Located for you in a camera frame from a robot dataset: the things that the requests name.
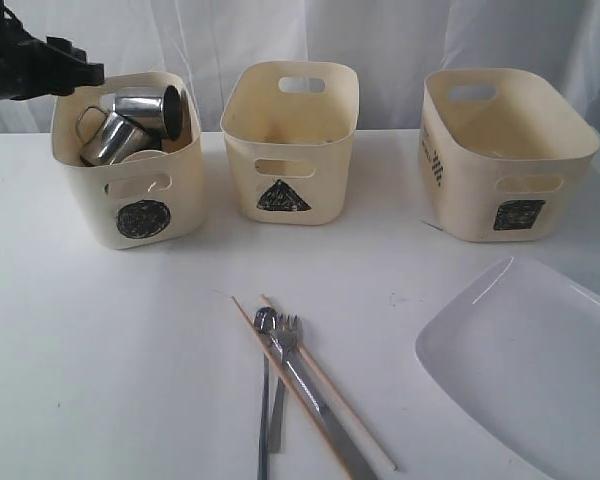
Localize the wooden chopstick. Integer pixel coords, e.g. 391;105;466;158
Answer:
260;295;399;471
231;298;368;479

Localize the white ceramic bowl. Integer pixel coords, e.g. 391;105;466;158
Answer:
122;149;166;163

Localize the small steel spoon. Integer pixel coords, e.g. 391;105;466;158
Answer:
253;306;276;480

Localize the cream bin with square mark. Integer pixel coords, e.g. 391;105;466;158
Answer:
418;68;600;242

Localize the steel mug with round handle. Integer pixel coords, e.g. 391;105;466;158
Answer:
113;84;183;140

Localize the small steel fork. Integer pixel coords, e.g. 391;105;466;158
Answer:
268;315;299;454

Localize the cream bin with circle mark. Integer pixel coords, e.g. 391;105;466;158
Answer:
51;72;206;249

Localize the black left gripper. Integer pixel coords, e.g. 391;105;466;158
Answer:
0;1;105;101

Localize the cream bin with triangle mark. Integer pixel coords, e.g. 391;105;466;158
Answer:
221;61;359;226

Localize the steel table knife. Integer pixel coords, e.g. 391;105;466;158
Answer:
269;329;377;479

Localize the white backdrop curtain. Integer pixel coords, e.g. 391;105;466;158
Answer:
10;1;600;133

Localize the steel mug with wire handle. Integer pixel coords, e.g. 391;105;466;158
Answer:
75;105;153;167

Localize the white rectangular plate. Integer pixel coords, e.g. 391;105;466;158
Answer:
415;256;600;479

